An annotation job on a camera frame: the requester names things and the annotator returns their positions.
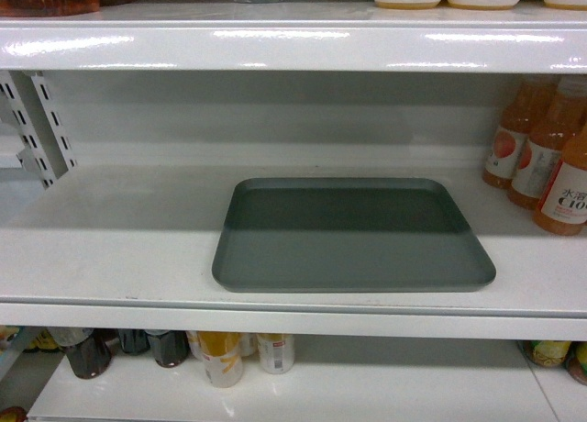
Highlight grey silver rectangular tray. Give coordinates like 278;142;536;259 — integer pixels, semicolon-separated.
212;177;496;293

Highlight white labelled can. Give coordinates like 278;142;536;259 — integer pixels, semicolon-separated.
257;333;294;374

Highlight yellow white can front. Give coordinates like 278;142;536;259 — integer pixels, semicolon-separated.
197;331;244;388

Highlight white store shelf unit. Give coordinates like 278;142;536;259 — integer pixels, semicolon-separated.
1;0;586;421

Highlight dark drink bottle right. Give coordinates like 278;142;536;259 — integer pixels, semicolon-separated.
145;329;189;368

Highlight dark drink bottle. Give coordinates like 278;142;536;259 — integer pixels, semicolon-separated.
48;327;111;379
145;329;189;368

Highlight orange juice bottle back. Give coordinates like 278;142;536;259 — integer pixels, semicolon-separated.
482;74;559;189

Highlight dark drink bottle left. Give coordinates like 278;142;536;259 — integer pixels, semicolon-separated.
48;327;111;379

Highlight orange juice bottle front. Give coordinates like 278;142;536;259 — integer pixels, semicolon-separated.
533;127;586;236

